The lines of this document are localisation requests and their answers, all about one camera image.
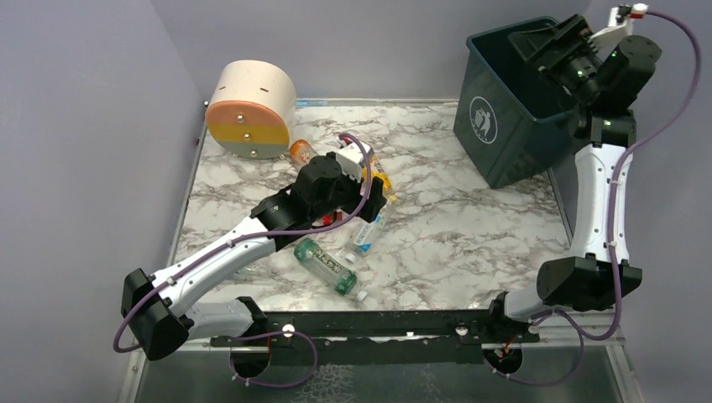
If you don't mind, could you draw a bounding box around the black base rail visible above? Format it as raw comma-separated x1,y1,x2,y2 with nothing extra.
210,309,626,369

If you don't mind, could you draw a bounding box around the white blue label bottle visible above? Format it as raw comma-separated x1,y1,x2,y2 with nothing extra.
343,213,387,264

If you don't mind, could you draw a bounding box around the orange drink bottle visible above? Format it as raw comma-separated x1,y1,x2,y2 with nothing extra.
289,139,318,169

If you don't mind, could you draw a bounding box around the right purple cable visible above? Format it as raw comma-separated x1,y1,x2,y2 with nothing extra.
482,11,703,386

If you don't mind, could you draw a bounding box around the yellow drink bottle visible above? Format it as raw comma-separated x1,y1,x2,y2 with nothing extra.
369,155,397,202

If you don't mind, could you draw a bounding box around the dark green plastic bin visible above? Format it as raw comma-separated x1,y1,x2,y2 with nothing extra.
453,17,587,189

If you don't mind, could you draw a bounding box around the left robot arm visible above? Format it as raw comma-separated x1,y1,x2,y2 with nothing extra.
113,153,386,361

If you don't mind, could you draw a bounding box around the round cream drum box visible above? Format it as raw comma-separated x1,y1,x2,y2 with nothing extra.
205,60,296,160

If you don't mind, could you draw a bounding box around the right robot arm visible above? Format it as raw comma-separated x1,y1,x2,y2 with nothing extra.
489,3,662,328

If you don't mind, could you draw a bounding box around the green tinted tea bottle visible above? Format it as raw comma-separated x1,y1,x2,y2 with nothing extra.
293,238,369,302

